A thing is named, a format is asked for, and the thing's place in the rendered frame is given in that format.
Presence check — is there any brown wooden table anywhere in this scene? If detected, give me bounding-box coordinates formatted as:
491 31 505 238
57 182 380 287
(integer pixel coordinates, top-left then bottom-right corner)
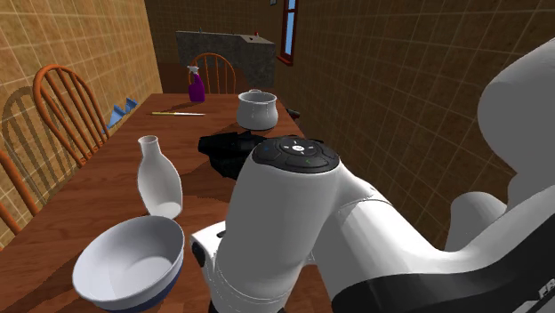
0 92 335 313

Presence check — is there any black angular object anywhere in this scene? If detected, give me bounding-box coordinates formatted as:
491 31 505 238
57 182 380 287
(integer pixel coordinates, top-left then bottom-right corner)
197 131 268 180

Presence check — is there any white round pot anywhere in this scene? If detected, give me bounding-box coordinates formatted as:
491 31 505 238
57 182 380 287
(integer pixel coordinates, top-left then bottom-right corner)
236 89 279 132

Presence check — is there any purple spray bottle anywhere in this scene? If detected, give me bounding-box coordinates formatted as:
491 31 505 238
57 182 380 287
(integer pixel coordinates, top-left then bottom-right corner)
186 65 206 104

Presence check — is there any white bowl with blue base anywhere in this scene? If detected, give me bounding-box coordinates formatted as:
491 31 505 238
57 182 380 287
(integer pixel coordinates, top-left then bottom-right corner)
71 215 186 313

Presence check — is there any orange wooden spindle chair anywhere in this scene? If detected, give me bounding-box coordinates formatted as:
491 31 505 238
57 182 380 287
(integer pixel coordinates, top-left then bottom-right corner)
32 63 110 169
0 148 41 252
189 52 237 95

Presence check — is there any red-framed window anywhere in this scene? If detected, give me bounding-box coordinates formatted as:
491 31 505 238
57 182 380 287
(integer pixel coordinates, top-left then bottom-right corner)
277 0 301 68

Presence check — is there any blue angular object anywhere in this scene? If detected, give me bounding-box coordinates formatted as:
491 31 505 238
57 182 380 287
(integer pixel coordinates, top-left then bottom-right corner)
105 97 140 130

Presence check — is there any grey stone counter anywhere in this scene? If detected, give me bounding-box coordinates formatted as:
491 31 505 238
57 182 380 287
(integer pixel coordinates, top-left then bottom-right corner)
175 29 278 90

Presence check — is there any white narrow-necked vase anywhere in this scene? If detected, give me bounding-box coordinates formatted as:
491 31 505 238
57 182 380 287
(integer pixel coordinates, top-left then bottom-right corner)
137 134 183 220

